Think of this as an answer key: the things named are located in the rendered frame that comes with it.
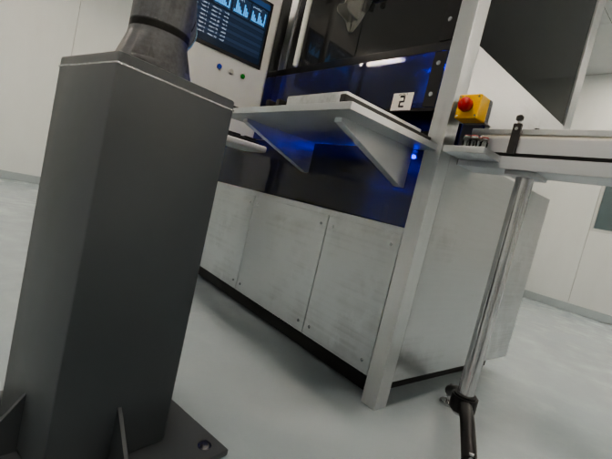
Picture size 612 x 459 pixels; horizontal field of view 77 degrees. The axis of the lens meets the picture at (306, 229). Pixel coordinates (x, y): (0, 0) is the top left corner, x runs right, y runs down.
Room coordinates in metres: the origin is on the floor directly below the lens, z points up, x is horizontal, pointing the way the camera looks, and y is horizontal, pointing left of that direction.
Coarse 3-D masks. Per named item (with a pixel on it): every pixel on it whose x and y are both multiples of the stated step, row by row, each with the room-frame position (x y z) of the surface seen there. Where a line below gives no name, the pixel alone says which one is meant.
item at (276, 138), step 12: (252, 120) 1.46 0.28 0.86; (264, 132) 1.50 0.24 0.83; (276, 132) 1.53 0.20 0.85; (276, 144) 1.54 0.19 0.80; (288, 144) 1.58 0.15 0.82; (300, 144) 1.62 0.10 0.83; (312, 144) 1.66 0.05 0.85; (288, 156) 1.59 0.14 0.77; (300, 156) 1.63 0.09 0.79; (300, 168) 1.65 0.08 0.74
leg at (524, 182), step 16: (512, 176) 1.19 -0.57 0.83; (528, 176) 1.13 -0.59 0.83; (512, 192) 1.18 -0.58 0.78; (528, 192) 1.16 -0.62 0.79; (512, 208) 1.17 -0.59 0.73; (512, 224) 1.16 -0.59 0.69; (512, 240) 1.16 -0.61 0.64; (496, 256) 1.17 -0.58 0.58; (512, 256) 1.16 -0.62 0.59; (496, 272) 1.16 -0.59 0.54; (496, 288) 1.16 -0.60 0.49; (496, 304) 1.16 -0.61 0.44; (480, 320) 1.17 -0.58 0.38; (480, 336) 1.16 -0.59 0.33; (480, 352) 1.16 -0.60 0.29; (464, 368) 1.18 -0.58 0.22; (480, 368) 1.16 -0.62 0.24; (464, 384) 1.17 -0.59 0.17
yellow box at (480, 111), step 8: (464, 96) 1.18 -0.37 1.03; (472, 96) 1.17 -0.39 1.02; (480, 96) 1.15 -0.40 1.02; (480, 104) 1.15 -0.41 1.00; (488, 104) 1.18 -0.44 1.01; (456, 112) 1.19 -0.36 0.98; (464, 112) 1.17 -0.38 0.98; (472, 112) 1.16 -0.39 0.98; (480, 112) 1.15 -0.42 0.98; (488, 112) 1.18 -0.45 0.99; (464, 120) 1.20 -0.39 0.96; (472, 120) 1.18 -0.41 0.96; (480, 120) 1.16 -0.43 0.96
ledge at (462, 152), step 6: (444, 150) 1.21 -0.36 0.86; (450, 150) 1.19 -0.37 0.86; (456, 150) 1.18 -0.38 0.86; (462, 150) 1.16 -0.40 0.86; (468, 150) 1.15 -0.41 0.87; (474, 150) 1.13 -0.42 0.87; (480, 150) 1.12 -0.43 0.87; (486, 150) 1.13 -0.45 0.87; (456, 156) 1.24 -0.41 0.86; (462, 156) 1.22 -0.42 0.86; (468, 156) 1.20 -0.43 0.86; (474, 156) 1.18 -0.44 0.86; (480, 156) 1.16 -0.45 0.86; (486, 156) 1.14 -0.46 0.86; (492, 156) 1.15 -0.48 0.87; (498, 156) 1.18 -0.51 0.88
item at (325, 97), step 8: (296, 96) 1.18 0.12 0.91; (304, 96) 1.15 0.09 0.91; (312, 96) 1.12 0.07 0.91; (320, 96) 1.10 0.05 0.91; (328, 96) 1.07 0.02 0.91; (336, 96) 1.05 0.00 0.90; (352, 96) 1.03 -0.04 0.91; (288, 104) 1.21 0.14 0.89; (296, 104) 1.18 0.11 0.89; (368, 104) 1.07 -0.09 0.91; (384, 112) 1.12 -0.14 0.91; (400, 120) 1.17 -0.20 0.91; (416, 128) 1.23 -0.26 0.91
